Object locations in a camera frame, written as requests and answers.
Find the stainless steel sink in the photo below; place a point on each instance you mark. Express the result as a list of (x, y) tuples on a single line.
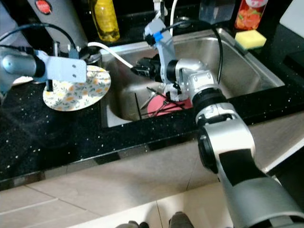
[(242, 71)]

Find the chrome faucet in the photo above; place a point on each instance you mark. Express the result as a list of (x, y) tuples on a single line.
[(157, 9)]

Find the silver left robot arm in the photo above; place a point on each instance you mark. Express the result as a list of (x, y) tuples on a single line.
[(19, 64)]

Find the yellow oil bottle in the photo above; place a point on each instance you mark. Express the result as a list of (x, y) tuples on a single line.
[(105, 19)]

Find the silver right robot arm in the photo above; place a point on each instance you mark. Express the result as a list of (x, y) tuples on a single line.
[(232, 142)]

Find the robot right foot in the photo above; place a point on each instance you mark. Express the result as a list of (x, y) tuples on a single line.
[(180, 222)]

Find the round metal sink fitting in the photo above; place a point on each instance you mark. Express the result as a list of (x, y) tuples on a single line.
[(181, 20)]

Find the pink plate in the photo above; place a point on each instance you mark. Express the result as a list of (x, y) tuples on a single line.
[(154, 107)]

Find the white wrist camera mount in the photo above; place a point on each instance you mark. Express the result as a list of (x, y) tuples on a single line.
[(64, 69), (164, 42)]

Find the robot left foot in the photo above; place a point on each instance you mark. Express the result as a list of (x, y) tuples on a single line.
[(128, 225)]

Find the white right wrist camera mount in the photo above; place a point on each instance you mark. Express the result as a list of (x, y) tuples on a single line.
[(164, 42)]

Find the yellow sponge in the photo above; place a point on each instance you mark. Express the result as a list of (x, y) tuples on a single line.
[(251, 39)]

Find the clear plastic container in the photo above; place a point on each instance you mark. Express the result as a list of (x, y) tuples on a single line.
[(216, 8)]

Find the black and white cup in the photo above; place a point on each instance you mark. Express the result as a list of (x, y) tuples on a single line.
[(171, 91)]

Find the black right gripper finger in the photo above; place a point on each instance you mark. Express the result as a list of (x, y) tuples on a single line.
[(136, 67), (137, 73)]

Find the grey kettle with red button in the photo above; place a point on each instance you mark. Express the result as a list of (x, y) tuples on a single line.
[(52, 19)]

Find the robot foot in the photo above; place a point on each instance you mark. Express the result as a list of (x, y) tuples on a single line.
[(128, 225), (180, 222)]

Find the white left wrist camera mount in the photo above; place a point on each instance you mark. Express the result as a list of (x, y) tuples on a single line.
[(64, 69)]

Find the white board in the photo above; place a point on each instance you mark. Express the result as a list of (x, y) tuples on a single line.
[(292, 14)]

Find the red label soap bottle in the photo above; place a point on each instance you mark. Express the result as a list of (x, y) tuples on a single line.
[(249, 14)]

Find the floral print plate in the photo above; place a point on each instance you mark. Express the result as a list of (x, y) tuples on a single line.
[(76, 95)]

